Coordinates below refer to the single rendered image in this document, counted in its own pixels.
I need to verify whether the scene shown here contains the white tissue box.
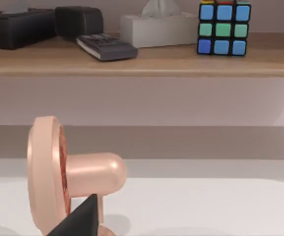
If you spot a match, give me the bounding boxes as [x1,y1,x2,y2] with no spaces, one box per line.
[119,0,200,49]

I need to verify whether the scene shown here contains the wooden shelf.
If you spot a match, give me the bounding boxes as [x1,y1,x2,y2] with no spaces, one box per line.
[0,31,284,80]

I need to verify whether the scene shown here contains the grey remote control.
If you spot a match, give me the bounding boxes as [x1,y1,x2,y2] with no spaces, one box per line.
[75,33,139,62]

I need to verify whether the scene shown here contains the black rounded box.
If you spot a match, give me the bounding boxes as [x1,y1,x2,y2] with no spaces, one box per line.
[55,6,104,40]

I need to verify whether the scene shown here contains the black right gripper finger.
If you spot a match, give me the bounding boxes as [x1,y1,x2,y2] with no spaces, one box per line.
[46,193,99,236]

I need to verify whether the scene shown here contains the colourful puzzle cube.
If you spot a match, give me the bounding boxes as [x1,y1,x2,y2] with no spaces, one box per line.
[196,0,252,58]

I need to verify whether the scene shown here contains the pink desk fan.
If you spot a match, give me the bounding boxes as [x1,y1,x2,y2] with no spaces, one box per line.
[26,116,127,236]

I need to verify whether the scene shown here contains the black tissue box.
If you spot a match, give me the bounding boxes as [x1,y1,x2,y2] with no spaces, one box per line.
[0,7,57,51]

